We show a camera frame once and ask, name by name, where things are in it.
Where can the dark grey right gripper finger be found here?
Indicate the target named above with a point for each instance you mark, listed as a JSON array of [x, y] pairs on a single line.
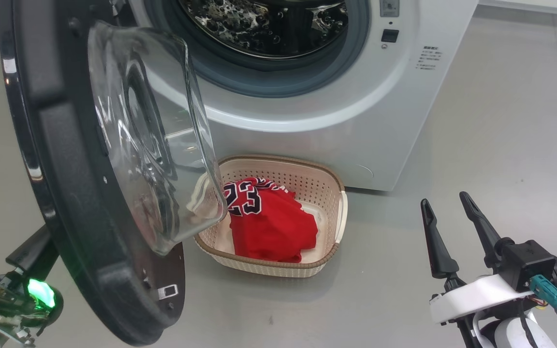
[[481, 227], [440, 251]]

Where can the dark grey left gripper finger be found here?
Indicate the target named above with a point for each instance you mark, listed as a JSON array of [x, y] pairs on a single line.
[[34, 253]]

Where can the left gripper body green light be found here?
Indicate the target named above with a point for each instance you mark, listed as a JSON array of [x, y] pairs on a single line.
[[12, 309]]

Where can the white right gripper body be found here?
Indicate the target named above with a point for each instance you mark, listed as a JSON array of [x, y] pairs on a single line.
[[476, 297]]

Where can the dark grey round washer door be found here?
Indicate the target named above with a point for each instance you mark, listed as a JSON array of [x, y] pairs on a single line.
[[61, 169]]

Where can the red number 23 jersey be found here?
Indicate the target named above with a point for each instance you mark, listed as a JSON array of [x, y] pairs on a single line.
[[273, 241]]

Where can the red jersey with number print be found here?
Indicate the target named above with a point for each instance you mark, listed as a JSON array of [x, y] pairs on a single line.
[[242, 198]]

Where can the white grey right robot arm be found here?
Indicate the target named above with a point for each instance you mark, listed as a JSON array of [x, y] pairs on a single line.
[[510, 333]]

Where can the beige perforated laundry basket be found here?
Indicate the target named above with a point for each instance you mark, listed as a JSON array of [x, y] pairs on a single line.
[[317, 188]]

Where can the white front-load washing machine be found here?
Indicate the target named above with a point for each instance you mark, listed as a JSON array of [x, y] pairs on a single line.
[[356, 111]]

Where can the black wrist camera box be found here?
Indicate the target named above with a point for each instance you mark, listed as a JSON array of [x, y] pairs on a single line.
[[530, 261]]

